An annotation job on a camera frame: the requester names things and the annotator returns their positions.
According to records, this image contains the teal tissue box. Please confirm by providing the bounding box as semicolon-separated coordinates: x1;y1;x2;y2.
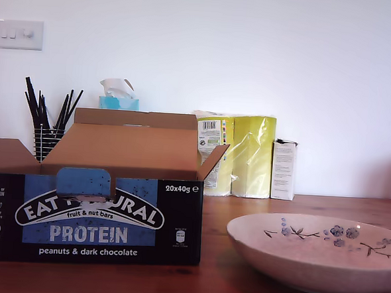
97;95;141;113

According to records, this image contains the small white printed carton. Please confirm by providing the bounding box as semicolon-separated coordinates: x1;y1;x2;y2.
269;137;300;202

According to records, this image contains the Eat Natural protein bars carton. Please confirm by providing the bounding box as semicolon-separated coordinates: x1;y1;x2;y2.
0;103;233;277

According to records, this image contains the white floral ceramic plate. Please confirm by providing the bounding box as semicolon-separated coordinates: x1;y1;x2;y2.
222;209;391;293

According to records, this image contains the yellow paper towel pack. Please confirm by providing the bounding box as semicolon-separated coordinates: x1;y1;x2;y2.
188;109;278;201

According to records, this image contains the white paper tissue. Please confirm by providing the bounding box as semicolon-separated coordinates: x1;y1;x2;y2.
98;76;137;100

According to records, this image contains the wire straw holder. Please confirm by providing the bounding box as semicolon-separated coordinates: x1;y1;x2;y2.
30;126;68;165

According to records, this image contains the white wall light switch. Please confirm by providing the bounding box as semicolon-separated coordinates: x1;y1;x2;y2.
0;19;45;52

